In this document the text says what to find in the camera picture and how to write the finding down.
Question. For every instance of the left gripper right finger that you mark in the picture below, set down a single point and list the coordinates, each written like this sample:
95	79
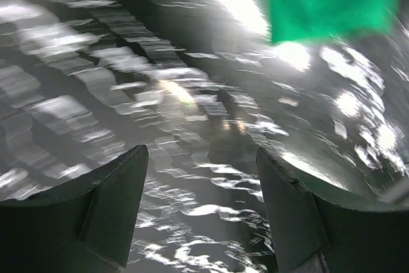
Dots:
318	227

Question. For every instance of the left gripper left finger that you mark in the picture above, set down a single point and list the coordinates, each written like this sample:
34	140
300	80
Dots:
83	225

